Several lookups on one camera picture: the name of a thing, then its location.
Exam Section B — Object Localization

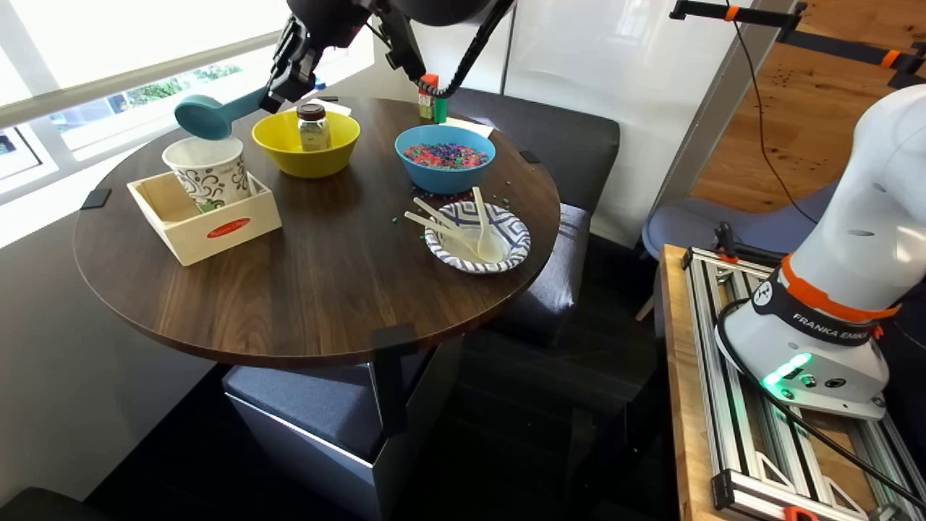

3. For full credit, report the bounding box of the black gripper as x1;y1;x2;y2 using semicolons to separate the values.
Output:
257;0;374;115

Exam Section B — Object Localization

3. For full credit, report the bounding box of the blue measuring cup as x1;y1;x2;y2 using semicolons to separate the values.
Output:
172;85;272;141

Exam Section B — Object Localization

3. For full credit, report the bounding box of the yellow bowl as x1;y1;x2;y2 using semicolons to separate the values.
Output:
250;106;366;183

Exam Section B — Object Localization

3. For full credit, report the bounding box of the colourful cereal heap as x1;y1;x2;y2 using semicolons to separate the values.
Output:
402;138;489;170

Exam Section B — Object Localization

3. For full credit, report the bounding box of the blue bowl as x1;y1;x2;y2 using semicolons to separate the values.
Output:
390;122;500;199

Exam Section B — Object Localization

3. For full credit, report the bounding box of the glass jar with dark lid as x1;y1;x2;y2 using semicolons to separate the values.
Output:
293;99;332;153

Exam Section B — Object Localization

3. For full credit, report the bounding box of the cream wooden box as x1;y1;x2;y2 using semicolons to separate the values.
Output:
125;169;288;268

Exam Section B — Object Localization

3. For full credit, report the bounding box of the cream plastic spoon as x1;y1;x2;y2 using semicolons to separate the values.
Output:
412;193;478;247

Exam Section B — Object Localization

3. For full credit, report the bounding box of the cream plastic fork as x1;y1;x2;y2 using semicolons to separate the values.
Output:
399;209;478;261

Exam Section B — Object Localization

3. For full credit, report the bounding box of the cream plastic knife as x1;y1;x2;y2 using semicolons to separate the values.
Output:
470;183;494;261

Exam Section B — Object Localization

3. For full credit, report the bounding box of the blue patterned paper plate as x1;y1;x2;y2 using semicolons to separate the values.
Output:
419;196;535;277

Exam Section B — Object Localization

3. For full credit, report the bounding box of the dark upholstered sofa seat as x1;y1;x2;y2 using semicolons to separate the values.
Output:
444;85;623;349

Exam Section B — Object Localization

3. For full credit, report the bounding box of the black table leg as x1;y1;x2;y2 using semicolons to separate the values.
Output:
369;325;419;441

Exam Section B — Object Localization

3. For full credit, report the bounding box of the grey upholstered chair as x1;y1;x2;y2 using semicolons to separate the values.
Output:
639;183;842;265

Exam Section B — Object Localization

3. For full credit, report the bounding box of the wooden mounting board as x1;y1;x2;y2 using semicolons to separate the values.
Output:
654;239;740;521

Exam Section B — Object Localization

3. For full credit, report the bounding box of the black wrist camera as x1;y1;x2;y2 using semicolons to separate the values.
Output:
369;0;431;87

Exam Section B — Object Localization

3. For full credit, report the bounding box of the white window frame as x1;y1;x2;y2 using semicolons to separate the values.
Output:
0;0;363;134

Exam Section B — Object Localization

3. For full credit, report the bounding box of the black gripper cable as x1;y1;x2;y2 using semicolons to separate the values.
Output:
431;0;520;102

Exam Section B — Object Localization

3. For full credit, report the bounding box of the black boom cable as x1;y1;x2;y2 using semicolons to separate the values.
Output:
729;18;826;229

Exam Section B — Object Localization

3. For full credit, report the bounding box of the black camera boom with clamps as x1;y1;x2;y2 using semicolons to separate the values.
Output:
665;0;926;93

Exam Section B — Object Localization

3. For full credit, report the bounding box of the aluminium profile frame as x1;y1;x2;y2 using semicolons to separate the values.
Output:
681;244;926;521

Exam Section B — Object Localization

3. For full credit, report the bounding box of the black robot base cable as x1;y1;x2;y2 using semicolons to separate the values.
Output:
713;294;926;516

